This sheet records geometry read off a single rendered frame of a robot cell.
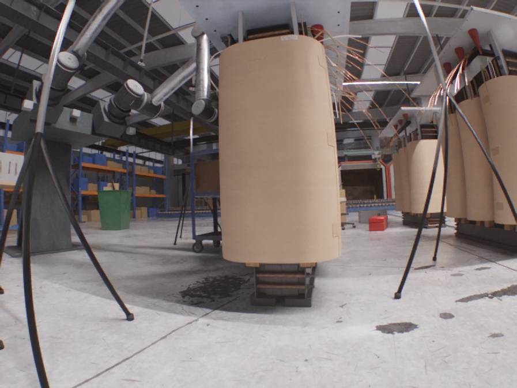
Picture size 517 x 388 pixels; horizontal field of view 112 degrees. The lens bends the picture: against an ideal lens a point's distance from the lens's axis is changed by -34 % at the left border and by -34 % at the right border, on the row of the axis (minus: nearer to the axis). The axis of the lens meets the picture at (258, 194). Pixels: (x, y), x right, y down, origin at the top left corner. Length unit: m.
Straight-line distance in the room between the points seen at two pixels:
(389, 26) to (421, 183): 13.04
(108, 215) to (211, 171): 3.54
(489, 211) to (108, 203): 5.68
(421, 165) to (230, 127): 2.94
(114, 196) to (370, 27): 14.23
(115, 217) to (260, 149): 4.74
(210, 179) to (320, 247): 1.59
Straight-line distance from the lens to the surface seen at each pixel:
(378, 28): 15.68
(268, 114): 0.97
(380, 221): 3.58
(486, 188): 2.22
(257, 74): 1.04
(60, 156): 2.96
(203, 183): 2.38
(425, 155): 3.64
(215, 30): 1.54
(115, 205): 5.45
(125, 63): 9.49
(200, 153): 2.36
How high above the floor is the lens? 0.41
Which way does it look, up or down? 2 degrees up
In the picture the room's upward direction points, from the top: 2 degrees counter-clockwise
